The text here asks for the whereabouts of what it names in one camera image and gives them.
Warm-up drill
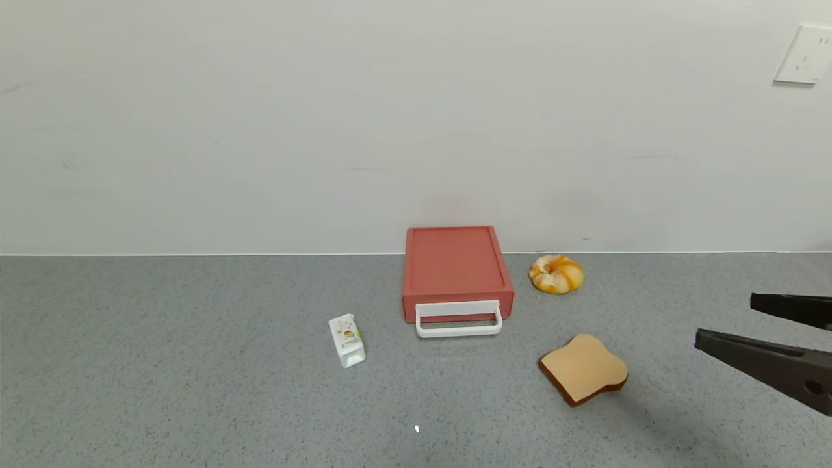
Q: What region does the toast bread slice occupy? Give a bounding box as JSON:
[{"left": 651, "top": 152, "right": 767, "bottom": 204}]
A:
[{"left": 539, "top": 333, "right": 629, "bottom": 408}]

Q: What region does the orange white bagel bread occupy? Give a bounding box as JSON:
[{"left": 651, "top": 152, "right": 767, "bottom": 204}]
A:
[{"left": 529, "top": 254, "right": 585, "bottom": 296}]

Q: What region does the white wall socket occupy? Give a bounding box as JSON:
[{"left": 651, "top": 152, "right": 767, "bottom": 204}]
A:
[{"left": 773, "top": 25, "right": 832, "bottom": 85}]

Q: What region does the red drawer case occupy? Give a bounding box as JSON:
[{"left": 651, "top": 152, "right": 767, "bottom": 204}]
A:
[{"left": 402, "top": 226, "right": 515, "bottom": 301}]

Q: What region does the small white milk carton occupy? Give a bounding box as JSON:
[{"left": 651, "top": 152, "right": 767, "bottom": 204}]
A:
[{"left": 329, "top": 314, "right": 367, "bottom": 369}]

